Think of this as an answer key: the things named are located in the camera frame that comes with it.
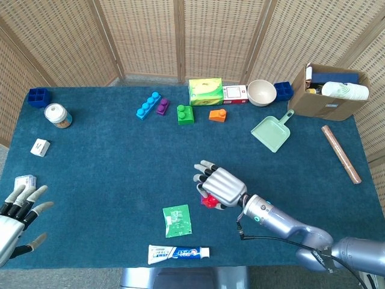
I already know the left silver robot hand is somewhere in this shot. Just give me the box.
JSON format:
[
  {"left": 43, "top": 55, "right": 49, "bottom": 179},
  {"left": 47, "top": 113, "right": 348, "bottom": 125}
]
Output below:
[{"left": 0, "top": 184, "right": 55, "bottom": 267}]

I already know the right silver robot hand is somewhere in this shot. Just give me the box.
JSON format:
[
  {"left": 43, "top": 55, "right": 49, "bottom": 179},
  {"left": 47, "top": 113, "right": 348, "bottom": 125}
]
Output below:
[{"left": 193, "top": 160, "right": 248, "bottom": 211}]

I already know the small red building block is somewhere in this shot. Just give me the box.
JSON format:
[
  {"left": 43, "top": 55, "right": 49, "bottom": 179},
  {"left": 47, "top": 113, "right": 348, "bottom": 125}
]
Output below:
[{"left": 200, "top": 195, "right": 220, "bottom": 209}]

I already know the stack of white paper cups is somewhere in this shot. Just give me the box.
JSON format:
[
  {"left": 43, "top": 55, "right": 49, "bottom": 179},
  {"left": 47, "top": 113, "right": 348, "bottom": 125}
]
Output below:
[{"left": 321, "top": 81, "right": 370, "bottom": 101}]

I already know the small white card pack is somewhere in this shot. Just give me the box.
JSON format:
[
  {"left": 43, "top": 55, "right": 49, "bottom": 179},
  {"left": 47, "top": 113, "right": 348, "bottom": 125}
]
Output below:
[{"left": 14, "top": 174, "right": 37, "bottom": 192}]

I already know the green sachet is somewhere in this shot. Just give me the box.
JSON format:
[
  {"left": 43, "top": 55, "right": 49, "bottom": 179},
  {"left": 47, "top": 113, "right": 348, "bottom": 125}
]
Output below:
[{"left": 162, "top": 204, "right": 193, "bottom": 238}]

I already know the orange sloped building block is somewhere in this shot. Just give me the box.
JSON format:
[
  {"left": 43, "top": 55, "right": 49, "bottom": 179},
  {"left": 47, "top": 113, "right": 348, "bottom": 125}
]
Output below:
[{"left": 208, "top": 108, "right": 227, "bottom": 123}]

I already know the light green dustpan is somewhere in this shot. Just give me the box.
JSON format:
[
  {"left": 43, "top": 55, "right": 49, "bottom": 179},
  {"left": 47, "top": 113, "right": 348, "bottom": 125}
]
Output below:
[{"left": 250, "top": 109, "right": 295, "bottom": 154}]

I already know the green two-stud building block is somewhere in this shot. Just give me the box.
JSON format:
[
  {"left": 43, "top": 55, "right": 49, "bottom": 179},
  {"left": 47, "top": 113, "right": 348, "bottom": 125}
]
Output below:
[{"left": 176, "top": 104, "right": 195, "bottom": 126}]

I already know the blue white toothpaste tube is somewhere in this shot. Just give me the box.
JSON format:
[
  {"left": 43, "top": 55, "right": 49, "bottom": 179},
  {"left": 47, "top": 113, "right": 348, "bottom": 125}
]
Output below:
[{"left": 147, "top": 244, "right": 211, "bottom": 266}]

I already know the white cube box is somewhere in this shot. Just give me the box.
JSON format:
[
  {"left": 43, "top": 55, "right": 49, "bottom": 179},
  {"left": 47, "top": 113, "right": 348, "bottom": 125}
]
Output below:
[{"left": 30, "top": 138, "right": 51, "bottom": 158}]

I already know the red and white box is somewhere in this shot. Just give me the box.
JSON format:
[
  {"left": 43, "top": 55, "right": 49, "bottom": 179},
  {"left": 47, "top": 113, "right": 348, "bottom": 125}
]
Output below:
[{"left": 222, "top": 84, "right": 249, "bottom": 105}]

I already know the green tissue pack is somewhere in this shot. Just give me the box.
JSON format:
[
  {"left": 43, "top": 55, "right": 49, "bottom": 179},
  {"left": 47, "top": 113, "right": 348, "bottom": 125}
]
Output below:
[{"left": 188, "top": 78, "right": 224, "bottom": 107}]

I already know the small purple two-stud block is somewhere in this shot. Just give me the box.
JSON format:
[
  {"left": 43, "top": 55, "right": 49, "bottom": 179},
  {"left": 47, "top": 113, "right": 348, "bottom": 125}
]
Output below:
[{"left": 155, "top": 98, "right": 170, "bottom": 116}]

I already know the grey robot torso base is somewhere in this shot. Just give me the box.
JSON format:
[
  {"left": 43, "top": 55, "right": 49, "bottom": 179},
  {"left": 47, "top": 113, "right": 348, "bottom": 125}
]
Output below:
[{"left": 120, "top": 266, "right": 250, "bottom": 289}]

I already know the beige bowl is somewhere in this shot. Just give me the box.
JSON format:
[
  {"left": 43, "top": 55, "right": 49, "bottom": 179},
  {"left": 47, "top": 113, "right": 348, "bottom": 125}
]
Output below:
[{"left": 247, "top": 79, "right": 277, "bottom": 107}]

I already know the blue four-stud building block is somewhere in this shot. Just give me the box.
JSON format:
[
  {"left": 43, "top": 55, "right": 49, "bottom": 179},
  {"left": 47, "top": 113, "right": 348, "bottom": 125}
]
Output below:
[{"left": 135, "top": 92, "right": 162, "bottom": 121}]

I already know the blue compartment tray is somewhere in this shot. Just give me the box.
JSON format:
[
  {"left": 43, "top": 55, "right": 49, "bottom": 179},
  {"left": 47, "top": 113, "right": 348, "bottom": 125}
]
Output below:
[
  {"left": 27, "top": 87, "right": 51, "bottom": 108},
  {"left": 273, "top": 81, "right": 294, "bottom": 102}
]

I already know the teal carpet table mat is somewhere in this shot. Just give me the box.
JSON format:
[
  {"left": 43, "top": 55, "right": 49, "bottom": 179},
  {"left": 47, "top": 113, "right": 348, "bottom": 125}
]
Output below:
[{"left": 0, "top": 86, "right": 385, "bottom": 270}]

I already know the cardboard box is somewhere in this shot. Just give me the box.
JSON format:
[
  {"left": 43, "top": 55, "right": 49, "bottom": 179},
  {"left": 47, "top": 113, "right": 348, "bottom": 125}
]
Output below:
[{"left": 288, "top": 63, "right": 371, "bottom": 122}]

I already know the white-lidded snack jar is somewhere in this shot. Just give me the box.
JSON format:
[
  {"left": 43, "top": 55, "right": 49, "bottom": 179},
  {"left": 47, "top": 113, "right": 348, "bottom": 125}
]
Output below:
[{"left": 43, "top": 102, "right": 73, "bottom": 129}]

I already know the brown rolled stick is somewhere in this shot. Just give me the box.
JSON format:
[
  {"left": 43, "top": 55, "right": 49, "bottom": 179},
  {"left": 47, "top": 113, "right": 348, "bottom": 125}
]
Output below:
[{"left": 321, "top": 125, "right": 362, "bottom": 185}]

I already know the dark blue flat box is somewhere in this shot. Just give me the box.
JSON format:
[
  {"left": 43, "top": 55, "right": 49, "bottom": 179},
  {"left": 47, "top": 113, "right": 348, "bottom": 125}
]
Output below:
[{"left": 311, "top": 73, "right": 360, "bottom": 85}]

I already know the woven folding screen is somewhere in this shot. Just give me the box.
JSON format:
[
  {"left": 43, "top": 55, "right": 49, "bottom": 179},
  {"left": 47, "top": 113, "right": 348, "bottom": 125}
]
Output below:
[{"left": 0, "top": 0, "right": 385, "bottom": 217}]

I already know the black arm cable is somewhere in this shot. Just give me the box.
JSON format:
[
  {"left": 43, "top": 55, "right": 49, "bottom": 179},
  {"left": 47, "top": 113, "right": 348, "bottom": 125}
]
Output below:
[{"left": 236, "top": 221, "right": 371, "bottom": 289}]

